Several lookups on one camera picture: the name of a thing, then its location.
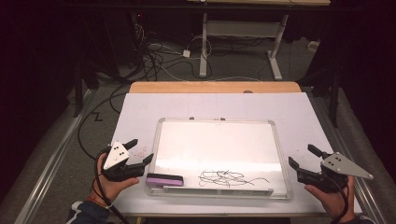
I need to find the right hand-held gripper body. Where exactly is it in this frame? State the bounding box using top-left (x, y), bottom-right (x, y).
top-left (297, 151), bottom-right (375, 194)

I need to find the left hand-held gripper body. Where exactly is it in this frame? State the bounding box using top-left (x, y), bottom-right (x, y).
top-left (100, 141), bottom-right (141, 183)

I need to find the purple and black eraser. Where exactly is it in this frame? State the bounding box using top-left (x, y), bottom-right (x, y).
top-left (145, 173), bottom-right (185, 189)

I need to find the person's left hand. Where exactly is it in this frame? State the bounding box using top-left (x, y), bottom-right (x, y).
top-left (92, 150), bottom-right (140, 205)

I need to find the person's right hand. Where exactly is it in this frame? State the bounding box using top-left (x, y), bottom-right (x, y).
top-left (304, 175), bottom-right (357, 220)

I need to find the white framed whiteboard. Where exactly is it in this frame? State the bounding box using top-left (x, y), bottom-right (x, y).
top-left (145, 117), bottom-right (293, 201)

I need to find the white table cover sheet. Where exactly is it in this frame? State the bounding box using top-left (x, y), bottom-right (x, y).
top-left (109, 91), bottom-right (363, 217)

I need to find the wooden table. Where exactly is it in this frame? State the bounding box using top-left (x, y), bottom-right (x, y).
top-left (119, 80), bottom-right (363, 218)

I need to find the white power strip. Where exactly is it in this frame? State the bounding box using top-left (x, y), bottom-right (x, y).
top-left (306, 40), bottom-right (321, 52)

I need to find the metal floor rail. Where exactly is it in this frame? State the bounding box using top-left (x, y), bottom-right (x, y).
top-left (13, 90), bottom-right (94, 224)
top-left (311, 92), bottom-right (387, 224)

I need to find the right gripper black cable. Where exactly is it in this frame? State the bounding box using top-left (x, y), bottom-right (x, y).
top-left (323, 174), bottom-right (349, 224)

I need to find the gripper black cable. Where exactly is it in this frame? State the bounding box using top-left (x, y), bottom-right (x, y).
top-left (323, 174), bottom-right (349, 224)
top-left (92, 152), bottom-right (130, 224)

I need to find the long black floor cable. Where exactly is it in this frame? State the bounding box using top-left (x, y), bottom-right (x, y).
top-left (77, 83), bottom-right (132, 161)

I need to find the red wrist bracelet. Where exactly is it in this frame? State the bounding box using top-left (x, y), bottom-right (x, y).
top-left (87, 196), bottom-right (110, 208)

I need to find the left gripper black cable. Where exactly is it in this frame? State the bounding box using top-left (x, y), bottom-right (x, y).
top-left (92, 152), bottom-right (130, 224)

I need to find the tangle of floor cables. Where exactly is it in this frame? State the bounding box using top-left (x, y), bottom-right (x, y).
top-left (130, 22), bottom-right (216, 82)

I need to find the white metal frame desk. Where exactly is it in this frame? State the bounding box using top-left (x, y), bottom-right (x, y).
top-left (186, 0), bottom-right (332, 81)

